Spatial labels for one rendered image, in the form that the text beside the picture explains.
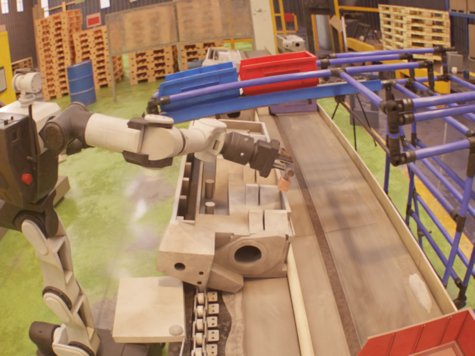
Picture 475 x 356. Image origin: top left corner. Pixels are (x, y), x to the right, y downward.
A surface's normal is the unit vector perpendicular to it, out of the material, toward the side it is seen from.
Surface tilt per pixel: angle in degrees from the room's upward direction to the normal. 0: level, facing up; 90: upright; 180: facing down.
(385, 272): 0
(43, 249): 90
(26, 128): 98
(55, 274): 90
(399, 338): 88
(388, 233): 1
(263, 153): 90
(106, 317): 0
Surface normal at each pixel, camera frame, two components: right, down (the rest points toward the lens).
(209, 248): 0.31, -0.70
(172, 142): 0.46, 0.27
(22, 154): 0.96, 0.16
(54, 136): -0.25, 0.50
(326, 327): -0.10, -0.91
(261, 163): 0.01, 0.40
